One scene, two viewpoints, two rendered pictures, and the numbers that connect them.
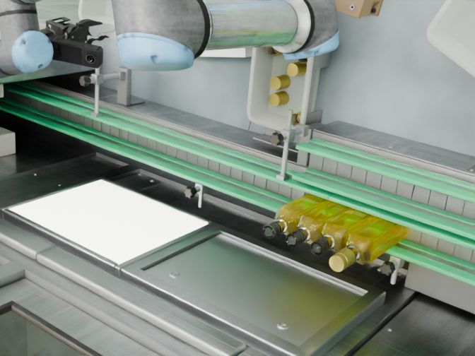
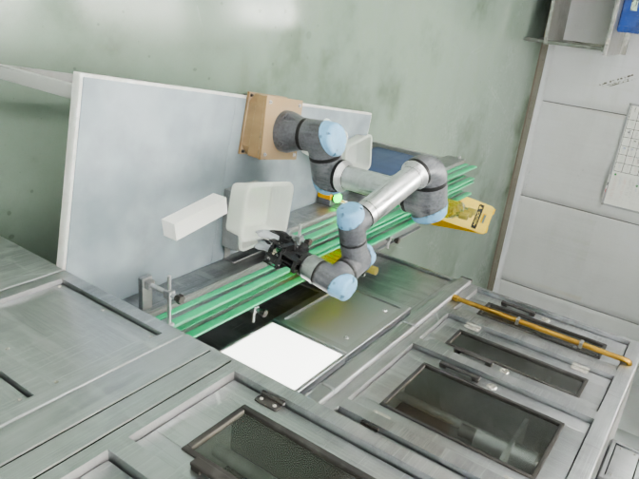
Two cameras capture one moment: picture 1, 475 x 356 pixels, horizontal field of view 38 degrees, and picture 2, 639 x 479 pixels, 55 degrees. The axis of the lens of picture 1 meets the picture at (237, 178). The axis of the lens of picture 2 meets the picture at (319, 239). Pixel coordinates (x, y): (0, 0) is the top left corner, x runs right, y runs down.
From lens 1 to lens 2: 257 cm
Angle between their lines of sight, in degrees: 84
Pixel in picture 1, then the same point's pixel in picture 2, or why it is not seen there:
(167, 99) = not seen: hidden behind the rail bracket
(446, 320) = not seen: hidden behind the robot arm
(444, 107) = (301, 187)
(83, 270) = (352, 369)
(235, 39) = not seen: hidden behind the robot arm
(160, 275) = (349, 341)
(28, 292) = (366, 399)
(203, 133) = (225, 278)
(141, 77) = (116, 282)
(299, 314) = (371, 305)
